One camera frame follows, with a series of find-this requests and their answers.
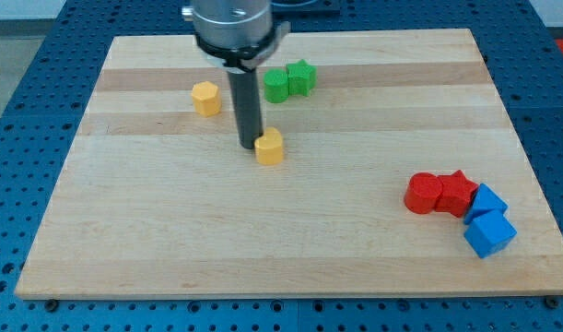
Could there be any blue cube block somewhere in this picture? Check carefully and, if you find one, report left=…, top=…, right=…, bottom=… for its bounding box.
left=463, top=210, right=517, bottom=258

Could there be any red cylinder block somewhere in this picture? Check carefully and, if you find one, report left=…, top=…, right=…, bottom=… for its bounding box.
left=404, top=172, right=443, bottom=214

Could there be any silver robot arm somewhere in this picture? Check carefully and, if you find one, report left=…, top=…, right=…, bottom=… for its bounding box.
left=181, top=0, right=291, bottom=74

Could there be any green star block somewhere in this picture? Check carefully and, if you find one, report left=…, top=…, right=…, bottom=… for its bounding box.
left=286, top=59, right=317, bottom=97

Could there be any yellow hexagon block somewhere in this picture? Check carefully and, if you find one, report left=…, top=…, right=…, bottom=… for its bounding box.
left=191, top=81, right=222, bottom=117

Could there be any green cylinder block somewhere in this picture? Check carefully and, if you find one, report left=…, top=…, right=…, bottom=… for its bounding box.
left=264, top=69, right=288, bottom=103

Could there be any blue triangle block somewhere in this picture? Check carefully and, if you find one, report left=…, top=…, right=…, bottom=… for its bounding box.
left=463, top=184, right=508, bottom=225

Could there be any wooden board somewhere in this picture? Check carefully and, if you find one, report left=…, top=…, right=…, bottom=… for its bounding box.
left=15, top=29, right=563, bottom=300

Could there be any yellow heart block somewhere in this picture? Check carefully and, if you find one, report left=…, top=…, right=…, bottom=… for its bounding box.
left=254, top=127, right=284, bottom=166

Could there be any red star block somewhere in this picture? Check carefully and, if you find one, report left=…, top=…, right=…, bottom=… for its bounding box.
left=434, top=170, right=478, bottom=218

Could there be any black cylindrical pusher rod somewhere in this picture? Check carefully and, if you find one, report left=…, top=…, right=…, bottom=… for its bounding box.
left=228, top=70, right=264, bottom=149

